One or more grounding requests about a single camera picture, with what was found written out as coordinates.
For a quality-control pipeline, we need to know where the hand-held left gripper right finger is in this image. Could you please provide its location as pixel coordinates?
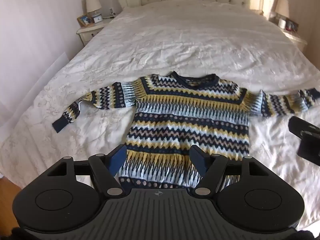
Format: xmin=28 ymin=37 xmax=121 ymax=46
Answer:
xmin=189 ymin=145 xmax=269 ymax=196

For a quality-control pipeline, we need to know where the bed with white bedspread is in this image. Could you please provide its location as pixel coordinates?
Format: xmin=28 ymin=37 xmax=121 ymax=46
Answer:
xmin=0 ymin=0 xmax=320 ymax=230

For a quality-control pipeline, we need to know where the zigzag patterned knit sweater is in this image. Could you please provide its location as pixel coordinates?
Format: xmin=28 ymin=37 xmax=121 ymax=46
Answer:
xmin=52 ymin=71 xmax=320 ymax=189

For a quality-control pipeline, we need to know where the dark picture frame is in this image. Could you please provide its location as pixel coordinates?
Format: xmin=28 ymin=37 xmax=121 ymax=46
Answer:
xmin=285 ymin=19 xmax=299 ymax=32

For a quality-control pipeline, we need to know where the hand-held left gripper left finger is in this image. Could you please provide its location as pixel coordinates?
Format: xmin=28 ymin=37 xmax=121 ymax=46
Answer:
xmin=47 ymin=145 xmax=128 ymax=197

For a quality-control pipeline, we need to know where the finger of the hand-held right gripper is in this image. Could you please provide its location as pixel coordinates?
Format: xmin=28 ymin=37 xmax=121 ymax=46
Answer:
xmin=288 ymin=117 xmax=320 ymax=139

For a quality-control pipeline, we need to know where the wooden photo frame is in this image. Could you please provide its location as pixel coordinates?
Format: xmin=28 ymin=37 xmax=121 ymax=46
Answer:
xmin=77 ymin=13 xmax=93 ymax=27

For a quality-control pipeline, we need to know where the table lamp with beige shade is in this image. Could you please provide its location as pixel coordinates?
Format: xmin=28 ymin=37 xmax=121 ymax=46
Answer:
xmin=86 ymin=0 xmax=102 ymax=23
xmin=274 ymin=0 xmax=290 ymax=28

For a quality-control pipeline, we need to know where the cream nightstand with drawer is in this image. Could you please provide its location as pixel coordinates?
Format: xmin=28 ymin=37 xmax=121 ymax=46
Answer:
xmin=76 ymin=17 xmax=113 ymax=47

